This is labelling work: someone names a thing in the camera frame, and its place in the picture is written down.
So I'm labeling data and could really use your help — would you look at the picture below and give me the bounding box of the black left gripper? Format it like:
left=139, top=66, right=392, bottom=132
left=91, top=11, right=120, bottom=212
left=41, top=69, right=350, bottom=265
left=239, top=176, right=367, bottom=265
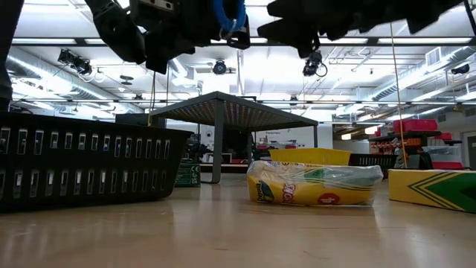
left=128, top=0, right=251, bottom=75

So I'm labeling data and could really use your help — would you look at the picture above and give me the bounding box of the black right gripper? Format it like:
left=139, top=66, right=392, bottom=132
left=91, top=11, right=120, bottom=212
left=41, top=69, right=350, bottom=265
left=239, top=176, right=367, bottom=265
left=256, top=0, right=410, bottom=60

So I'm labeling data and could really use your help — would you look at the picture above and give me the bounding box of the grey perforated metal shelf riser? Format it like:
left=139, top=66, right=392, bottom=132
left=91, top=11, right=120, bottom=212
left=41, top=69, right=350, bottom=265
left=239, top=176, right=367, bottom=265
left=148, top=90, right=320, bottom=185

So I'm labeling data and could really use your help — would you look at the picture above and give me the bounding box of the yellow plastic basket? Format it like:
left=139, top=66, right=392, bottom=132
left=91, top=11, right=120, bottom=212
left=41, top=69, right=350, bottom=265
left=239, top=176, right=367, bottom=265
left=268, top=147, right=352, bottom=167

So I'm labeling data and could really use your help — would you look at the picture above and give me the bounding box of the yellow green crayon box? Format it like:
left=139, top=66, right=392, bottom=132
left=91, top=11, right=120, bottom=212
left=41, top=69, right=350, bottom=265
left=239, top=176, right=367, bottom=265
left=387, top=168, right=476, bottom=214
left=173, top=162, right=202, bottom=188

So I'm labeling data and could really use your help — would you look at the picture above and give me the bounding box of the plastic crayon pack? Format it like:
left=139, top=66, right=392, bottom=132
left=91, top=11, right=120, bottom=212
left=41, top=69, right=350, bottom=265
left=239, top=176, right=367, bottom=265
left=245, top=159, right=385, bottom=208

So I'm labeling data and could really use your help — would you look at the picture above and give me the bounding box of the large black plastic basket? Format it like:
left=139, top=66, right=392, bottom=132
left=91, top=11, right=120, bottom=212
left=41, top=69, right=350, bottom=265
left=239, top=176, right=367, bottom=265
left=0, top=111, right=193, bottom=214

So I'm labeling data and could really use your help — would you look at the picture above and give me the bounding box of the red storage bin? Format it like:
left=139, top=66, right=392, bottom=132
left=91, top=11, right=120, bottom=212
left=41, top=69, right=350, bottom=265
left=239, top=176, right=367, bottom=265
left=392, top=118, right=439, bottom=134
left=432, top=160, right=465, bottom=171

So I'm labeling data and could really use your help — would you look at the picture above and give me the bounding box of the black overhead camera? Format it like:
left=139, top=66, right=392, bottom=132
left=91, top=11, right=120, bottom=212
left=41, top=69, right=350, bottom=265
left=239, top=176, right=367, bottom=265
left=212, top=59, right=228, bottom=77

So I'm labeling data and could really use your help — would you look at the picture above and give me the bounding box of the black ceiling camera with cable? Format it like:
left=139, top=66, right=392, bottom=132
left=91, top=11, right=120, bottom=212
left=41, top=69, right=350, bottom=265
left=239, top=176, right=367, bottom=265
left=301, top=49, right=329, bottom=78

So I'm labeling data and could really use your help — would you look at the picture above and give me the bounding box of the yellow hanging rope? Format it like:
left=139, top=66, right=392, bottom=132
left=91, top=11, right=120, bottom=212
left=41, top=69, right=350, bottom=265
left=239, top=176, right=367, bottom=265
left=388, top=22, right=410, bottom=169

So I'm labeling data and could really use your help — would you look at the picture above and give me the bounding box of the silver ventilation duct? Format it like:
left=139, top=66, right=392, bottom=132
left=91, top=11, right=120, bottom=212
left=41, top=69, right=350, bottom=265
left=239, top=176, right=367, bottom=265
left=371, top=48, right=476, bottom=102

